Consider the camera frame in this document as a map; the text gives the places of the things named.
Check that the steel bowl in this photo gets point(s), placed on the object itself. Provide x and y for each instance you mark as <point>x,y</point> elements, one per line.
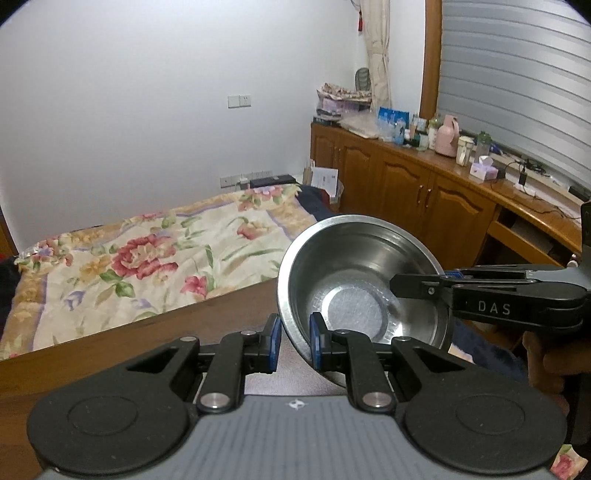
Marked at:
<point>341,267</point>

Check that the beige tied curtain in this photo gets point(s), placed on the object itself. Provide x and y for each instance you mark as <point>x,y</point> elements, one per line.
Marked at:
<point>376,33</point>

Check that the pink thermos jug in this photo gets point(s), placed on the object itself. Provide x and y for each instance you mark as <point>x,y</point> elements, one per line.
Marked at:
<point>447,137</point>

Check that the black cloth on bed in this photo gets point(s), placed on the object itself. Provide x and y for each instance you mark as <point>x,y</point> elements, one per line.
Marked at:
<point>9,279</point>

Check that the stack of folded fabrics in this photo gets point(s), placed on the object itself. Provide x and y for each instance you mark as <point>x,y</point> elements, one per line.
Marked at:
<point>335,102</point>

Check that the floral bed quilt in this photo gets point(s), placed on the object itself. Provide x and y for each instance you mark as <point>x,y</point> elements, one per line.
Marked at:
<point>87,281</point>

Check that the wooden sideboard cabinet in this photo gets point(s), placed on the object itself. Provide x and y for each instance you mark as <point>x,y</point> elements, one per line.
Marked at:
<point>464,222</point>

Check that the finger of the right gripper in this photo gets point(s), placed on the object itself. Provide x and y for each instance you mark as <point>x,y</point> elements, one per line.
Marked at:
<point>421,287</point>

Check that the white wall switch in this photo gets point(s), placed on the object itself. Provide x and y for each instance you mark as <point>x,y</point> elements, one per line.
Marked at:
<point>239,101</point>

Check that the grey window blind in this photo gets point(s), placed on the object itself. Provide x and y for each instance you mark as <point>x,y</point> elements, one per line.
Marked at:
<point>520,71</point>

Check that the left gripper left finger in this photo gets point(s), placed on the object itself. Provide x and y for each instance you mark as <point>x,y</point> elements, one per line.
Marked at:
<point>226,365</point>

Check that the pink tissue box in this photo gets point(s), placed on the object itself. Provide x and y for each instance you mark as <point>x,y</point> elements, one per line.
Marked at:
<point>483,169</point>

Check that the white paper bag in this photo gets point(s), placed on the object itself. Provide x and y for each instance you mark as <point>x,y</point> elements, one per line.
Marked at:
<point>325,179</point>

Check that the blue printed box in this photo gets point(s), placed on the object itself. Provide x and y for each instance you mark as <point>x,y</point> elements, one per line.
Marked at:
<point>392,125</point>

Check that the person right hand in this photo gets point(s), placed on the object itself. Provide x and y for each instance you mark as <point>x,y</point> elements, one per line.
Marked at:
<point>547,369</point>

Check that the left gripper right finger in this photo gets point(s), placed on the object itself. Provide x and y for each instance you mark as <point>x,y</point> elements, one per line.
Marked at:
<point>352,354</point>

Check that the wall socket strip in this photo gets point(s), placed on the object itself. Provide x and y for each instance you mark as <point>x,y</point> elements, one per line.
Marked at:
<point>235,180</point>

